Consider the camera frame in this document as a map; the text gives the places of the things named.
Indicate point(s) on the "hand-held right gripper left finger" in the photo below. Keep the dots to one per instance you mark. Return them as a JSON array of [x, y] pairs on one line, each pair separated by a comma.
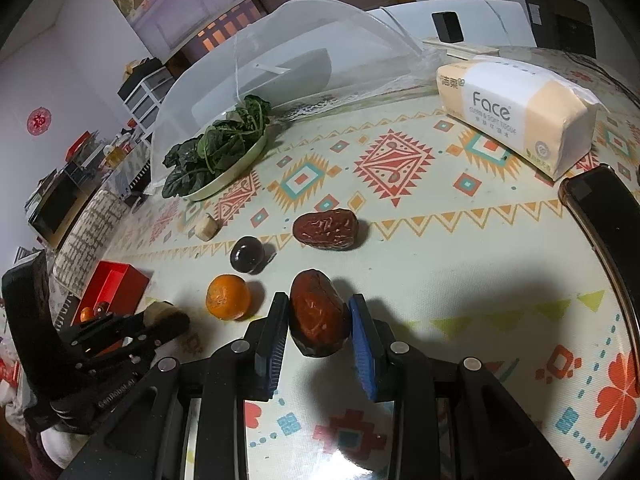
[[272, 355]]

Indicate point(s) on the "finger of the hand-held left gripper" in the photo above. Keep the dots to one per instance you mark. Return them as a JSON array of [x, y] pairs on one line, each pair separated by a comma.
[[95, 332], [167, 332]]

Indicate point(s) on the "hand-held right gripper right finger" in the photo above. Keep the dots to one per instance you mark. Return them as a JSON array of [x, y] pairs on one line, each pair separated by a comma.
[[364, 360]]

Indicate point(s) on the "tan round fruit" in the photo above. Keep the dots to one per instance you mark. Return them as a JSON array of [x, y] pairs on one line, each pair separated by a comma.
[[159, 310]]

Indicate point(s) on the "red box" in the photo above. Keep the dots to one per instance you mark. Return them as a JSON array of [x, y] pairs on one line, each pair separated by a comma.
[[120, 285]]

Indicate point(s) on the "red jujube date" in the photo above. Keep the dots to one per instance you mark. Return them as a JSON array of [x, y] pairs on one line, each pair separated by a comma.
[[325, 230], [317, 315]]

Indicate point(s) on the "dark plum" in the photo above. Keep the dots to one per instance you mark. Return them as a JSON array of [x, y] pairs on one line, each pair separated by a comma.
[[246, 255]]

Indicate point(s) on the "beige fruit piece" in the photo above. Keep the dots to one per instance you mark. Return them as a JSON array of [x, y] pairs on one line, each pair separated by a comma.
[[206, 227]]

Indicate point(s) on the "small tangerine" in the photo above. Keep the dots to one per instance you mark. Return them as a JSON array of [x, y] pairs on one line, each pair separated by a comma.
[[87, 314]]

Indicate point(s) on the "white lace cloth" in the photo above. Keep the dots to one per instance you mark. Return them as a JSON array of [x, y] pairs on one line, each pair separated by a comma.
[[85, 235]]

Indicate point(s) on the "microwave oven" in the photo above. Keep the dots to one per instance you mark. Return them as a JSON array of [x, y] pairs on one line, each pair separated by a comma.
[[55, 210]]

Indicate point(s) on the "pale green plate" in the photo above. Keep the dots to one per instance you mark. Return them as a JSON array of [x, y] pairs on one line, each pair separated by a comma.
[[220, 184]]

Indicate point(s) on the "plate of green leaves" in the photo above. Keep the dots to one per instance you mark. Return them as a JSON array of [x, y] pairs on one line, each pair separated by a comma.
[[220, 145]]

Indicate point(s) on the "plastic drawer unit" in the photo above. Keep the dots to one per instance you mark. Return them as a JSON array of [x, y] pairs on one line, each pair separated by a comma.
[[145, 95]]

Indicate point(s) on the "black smartphone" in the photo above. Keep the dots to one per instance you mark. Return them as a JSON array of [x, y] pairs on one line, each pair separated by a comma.
[[605, 200]]

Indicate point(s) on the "tissue pack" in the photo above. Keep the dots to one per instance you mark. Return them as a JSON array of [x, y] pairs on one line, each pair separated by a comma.
[[550, 115]]

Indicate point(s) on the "beige flat box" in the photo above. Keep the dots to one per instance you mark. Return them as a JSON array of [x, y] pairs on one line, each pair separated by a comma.
[[465, 50]]

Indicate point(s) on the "white mesh food cover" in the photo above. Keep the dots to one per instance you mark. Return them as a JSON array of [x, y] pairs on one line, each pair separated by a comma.
[[310, 30]]

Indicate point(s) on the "small black box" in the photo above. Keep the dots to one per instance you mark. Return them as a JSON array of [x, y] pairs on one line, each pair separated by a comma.
[[447, 26]]

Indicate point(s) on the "white chair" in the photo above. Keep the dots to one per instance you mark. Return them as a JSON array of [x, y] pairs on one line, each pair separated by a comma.
[[500, 20]]

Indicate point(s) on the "black water dispenser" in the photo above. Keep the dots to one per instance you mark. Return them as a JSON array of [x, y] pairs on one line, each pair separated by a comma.
[[550, 15]]

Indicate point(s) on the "red wall decoration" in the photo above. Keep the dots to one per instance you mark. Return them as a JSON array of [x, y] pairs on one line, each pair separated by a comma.
[[37, 122]]

